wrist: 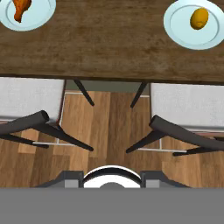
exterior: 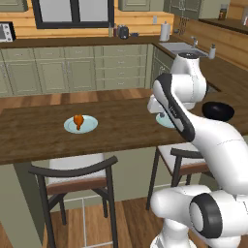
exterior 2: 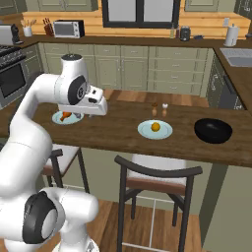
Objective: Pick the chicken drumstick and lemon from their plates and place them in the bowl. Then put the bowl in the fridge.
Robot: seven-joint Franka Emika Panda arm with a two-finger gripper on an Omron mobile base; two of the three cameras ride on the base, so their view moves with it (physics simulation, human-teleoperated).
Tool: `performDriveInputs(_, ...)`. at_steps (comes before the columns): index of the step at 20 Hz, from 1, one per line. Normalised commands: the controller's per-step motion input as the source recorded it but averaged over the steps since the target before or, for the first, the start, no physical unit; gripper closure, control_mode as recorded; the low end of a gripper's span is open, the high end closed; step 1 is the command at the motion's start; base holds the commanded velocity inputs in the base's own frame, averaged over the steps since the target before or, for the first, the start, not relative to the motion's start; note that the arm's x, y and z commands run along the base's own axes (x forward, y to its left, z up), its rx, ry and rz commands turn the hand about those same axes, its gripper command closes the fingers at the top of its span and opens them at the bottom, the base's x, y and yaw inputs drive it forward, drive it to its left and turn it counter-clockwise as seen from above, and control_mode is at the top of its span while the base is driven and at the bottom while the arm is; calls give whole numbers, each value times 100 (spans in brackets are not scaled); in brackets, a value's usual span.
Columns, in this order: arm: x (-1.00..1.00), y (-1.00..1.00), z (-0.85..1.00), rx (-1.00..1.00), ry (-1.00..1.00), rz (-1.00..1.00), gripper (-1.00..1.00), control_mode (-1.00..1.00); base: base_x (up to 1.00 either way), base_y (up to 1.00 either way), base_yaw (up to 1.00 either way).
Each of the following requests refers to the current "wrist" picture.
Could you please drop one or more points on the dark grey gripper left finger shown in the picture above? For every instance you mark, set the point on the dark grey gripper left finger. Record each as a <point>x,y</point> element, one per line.
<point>73,177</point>

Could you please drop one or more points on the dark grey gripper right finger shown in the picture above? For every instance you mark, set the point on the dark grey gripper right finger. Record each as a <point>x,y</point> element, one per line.
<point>151,177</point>

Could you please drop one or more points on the orange chicken drumstick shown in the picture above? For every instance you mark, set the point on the orange chicken drumstick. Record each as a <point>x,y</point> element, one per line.
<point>21,8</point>

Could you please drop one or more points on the round white and black object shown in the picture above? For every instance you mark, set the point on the round white and black object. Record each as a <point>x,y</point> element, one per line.
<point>112,174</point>

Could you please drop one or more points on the white chair with dark legs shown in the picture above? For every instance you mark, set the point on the white chair with dark legs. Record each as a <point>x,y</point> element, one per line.
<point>29,96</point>
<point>189,105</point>

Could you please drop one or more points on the pale blue plate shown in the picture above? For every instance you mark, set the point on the pale blue plate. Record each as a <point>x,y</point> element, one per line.
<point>40,11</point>
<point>180,29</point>

